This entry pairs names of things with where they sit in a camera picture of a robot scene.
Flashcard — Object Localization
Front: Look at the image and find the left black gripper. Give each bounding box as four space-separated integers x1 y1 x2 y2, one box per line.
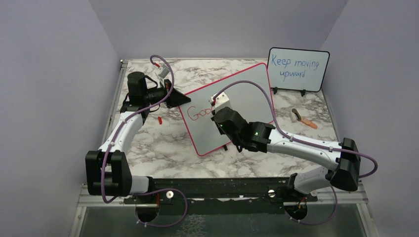
144 79 192 109

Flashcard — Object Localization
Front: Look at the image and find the red framed whiteboard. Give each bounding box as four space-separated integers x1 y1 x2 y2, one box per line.
179 63 273 156

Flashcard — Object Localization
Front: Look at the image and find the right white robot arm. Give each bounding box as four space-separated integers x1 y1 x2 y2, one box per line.
211 107 361 201

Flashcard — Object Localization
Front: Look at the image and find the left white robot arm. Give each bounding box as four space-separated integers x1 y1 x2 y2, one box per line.
85 70 191 203

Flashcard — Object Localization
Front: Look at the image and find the black framed whiteboard with writing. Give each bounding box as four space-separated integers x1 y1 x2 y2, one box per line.
267 47 330 96

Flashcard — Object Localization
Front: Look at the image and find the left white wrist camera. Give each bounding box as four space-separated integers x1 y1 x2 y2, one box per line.
156 65 170 81

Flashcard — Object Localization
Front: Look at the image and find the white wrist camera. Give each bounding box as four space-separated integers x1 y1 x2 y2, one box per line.
209 92 232 114
156 65 170 81

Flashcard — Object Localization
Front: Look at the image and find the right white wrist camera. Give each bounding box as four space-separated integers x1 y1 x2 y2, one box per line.
209 92 232 114

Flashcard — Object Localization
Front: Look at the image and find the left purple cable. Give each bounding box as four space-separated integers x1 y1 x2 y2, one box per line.
100 55 189 229

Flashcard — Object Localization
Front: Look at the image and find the purple cable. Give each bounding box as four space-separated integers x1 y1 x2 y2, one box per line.
211 80 378 226
100 55 189 229

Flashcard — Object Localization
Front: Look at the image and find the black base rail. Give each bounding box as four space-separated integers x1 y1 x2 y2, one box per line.
124 177 320 215

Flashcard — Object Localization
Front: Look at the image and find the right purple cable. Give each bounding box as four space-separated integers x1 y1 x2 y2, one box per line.
211 80 378 226

